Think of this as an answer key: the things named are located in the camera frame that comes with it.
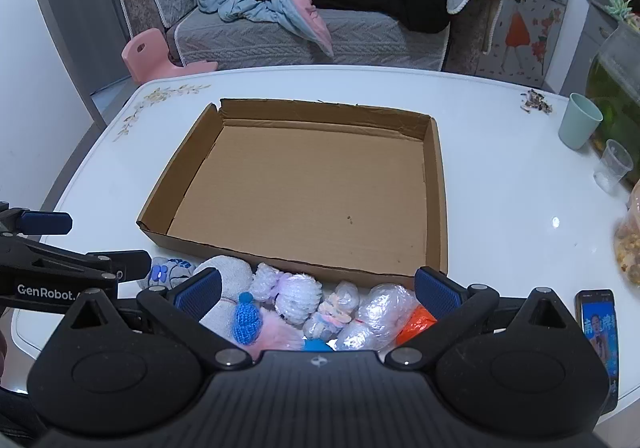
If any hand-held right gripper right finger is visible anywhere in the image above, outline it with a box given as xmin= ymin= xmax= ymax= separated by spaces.
xmin=386 ymin=266 xmax=577 ymax=372

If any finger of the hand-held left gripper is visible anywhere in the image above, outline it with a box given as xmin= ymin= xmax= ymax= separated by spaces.
xmin=85 ymin=250 xmax=152 ymax=281
xmin=0 ymin=202 xmax=74 ymax=236

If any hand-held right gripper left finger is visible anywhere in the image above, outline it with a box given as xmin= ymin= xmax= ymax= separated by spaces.
xmin=62 ymin=267 xmax=253 ymax=371

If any white sock roll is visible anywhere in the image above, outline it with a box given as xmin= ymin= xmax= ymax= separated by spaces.
xmin=192 ymin=255 xmax=255 ymax=344

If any grey sock roll blue flower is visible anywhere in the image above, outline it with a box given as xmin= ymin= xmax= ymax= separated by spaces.
xmin=142 ymin=257 xmax=197 ymax=291

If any pink fluffy toy blue hat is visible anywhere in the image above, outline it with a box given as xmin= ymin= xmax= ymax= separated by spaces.
xmin=232 ymin=292 xmax=306 ymax=361

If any clear plastic-wrapped bundle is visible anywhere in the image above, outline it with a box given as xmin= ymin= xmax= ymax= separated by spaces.
xmin=334 ymin=282 xmax=418 ymax=353

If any white bubble-wrapped sock bundle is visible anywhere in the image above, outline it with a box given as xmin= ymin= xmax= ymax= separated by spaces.
xmin=248 ymin=262 xmax=325 ymax=326

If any plastic-wrapped pastel sock bundle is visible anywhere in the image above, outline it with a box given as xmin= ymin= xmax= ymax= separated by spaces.
xmin=302 ymin=280 xmax=360 ymax=341

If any shallow cardboard box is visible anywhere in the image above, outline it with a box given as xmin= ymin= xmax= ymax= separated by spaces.
xmin=136 ymin=98 xmax=449 ymax=290

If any person's dark clothing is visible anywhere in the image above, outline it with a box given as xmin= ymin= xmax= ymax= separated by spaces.
xmin=0 ymin=385 xmax=48 ymax=448

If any smartphone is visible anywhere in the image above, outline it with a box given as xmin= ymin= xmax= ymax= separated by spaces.
xmin=575 ymin=289 xmax=620 ymax=411

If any snack bag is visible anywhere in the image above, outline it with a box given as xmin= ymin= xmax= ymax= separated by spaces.
xmin=612 ymin=178 xmax=640 ymax=286

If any pink plastic stool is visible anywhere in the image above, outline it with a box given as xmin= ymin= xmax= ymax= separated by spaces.
xmin=122 ymin=28 xmax=219 ymax=81

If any clear plastic cup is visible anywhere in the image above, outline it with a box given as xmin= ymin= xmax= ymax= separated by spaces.
xmin=593 ymin=139 xmax=635 ymax=194

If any pile of seed shells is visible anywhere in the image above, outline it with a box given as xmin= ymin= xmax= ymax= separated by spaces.
xmin=519 ymin=89 xmax=553 ymax=115

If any green cup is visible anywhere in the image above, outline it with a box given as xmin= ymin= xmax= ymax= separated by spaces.
xmin=558 ymin=93 xmax=604 ymax=150

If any grey door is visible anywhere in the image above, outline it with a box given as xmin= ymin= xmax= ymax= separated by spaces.
xmin=20 ymin=0 xmax=136 ymax=94

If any grey sofa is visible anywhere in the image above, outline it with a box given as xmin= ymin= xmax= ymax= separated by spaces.
xmin=117 ymin=0 xmax=506 ymax=75

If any glass tank green water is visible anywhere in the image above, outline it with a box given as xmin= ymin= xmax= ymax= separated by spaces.
xmin=585 ymin=23 xmax=640 ymax=189

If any green potted plant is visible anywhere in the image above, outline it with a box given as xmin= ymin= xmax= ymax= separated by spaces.
xmin=602 ymin=0 xmax=640 ymax=31

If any floral wall poster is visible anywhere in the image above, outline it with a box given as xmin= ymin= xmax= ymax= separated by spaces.
xmin=460 ymin=0 xmax=581 ymax=89

